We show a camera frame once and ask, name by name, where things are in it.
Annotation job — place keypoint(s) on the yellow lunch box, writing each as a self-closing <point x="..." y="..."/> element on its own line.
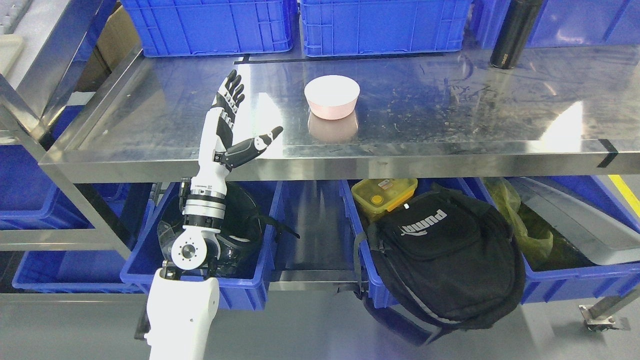
<point x="376" y="197"/>

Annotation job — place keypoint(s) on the blue bin under backpack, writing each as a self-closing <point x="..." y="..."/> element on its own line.
<point x="357" y="220"/>

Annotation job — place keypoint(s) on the black helmet with visor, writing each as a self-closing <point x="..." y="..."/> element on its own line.
<point x="233" y="252"/>

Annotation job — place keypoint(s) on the blue crate top right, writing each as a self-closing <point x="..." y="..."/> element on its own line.
<point x="563" y="23"/>

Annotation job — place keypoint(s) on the black thermos bottle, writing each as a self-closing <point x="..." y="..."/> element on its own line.
<point x="517" y="25"/>

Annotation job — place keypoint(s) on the grey metal tray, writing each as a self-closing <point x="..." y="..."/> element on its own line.
<point x="598" y="236"/>

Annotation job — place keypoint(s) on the yellow green plastic bag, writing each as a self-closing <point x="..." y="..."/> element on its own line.
<point x="534" y="239"/>

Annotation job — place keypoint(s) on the blue bin far left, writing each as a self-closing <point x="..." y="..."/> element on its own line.
<point x="30" y="200"/>

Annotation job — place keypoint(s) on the blue crate top middle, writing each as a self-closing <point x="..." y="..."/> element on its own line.
<point x="336" y="28"/>

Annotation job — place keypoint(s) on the blue crate top left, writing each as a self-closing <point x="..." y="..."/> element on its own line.
<point x="183" y="28"/>

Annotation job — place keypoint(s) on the pink plastic bowl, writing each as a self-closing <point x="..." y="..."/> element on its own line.
<point x="332" y="97"/>

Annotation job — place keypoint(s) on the black puma backpack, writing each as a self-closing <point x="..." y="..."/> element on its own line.
<point x="442" y="261"/>

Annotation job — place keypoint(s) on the stainless steel table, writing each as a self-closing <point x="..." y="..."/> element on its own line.
<point x="560" y="111"/>

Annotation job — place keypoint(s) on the blue crate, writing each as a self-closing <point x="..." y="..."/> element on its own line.
<point x="336" y="28"/>
<point x="563" y="23"/>
<point x="183" y="28"/>

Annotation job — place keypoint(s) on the blue bin under table left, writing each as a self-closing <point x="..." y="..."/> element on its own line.
<point x="249" y="291"/>

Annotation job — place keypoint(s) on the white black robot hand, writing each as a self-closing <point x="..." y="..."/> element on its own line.
<point x="218" y="155"/>

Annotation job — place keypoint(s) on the blue bin under table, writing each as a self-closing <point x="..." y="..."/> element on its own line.
<point x="249" y="291"/>
<point x="568" y="274"/>

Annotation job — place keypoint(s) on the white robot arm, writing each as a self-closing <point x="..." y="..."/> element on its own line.
<point x="181" y="312"/>

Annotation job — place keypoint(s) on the blue bin under table right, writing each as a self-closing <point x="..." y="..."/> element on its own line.
<point x="568" y="274"/>

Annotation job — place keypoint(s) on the cardboard box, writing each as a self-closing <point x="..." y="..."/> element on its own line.
<point x="117" y="39"/>

